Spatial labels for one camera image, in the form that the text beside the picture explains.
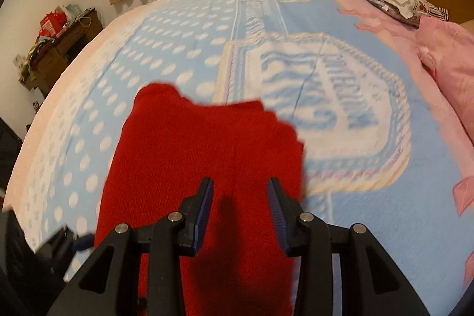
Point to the red bag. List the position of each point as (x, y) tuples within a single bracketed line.
[(52, 23)]

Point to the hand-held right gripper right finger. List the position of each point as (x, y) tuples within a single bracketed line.
[(277, 212)]

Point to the dark furniture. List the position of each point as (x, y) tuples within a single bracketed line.
[(9, 153)]

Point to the pink quilt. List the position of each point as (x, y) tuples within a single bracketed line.
[(450, 60)]

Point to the cluttered wooden cabinet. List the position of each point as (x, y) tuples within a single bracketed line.
[(59, 53)]

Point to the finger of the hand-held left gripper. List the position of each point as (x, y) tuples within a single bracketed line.
[(79, 244)]

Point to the blue printed blanket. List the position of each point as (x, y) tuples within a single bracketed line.
[(370, 190)]

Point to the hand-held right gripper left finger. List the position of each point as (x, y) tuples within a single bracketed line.
[(202, 212)]

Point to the red knit sweater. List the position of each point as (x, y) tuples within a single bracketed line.
[(207, 138)]

